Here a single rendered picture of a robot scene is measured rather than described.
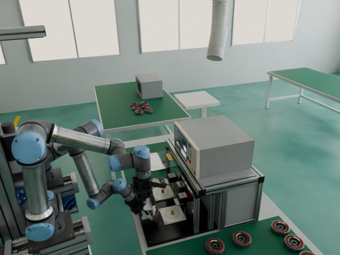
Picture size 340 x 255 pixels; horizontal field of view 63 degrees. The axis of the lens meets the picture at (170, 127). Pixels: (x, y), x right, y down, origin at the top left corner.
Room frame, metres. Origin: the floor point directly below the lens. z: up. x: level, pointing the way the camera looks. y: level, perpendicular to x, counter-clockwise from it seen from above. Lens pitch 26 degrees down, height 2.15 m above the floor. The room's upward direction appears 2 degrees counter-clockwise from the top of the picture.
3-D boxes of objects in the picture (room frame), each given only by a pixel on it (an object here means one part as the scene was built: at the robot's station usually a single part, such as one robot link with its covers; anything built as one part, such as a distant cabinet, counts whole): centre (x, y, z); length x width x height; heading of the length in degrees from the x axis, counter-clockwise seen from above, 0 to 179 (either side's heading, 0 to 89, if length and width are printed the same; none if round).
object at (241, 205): (1.40, -0.44, 0.91); 0.28 x 0.03 x 0.32; 106
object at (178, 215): (1.48, 0.00, 0.78); 0.15 x 0.15 x 0.01; 16
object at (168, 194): (1.71, 0.07, 0.78); 0.15 x 0.15 x 0.01; 16
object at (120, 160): (1.12, 0.24, 1.45); 0.11 x 0.11 x 0.08; 17
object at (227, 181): (1.68, -0.27, 1.09); 0.68 x 0.44 x 0.05; 16
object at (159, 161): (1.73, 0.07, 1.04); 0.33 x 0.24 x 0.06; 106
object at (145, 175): (1.13, 0.13, 1.37); 0.08 x 0.08 x 0.05
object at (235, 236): (1.25, -0.42, 0.77); 0.11 x 0.11 x 0.04
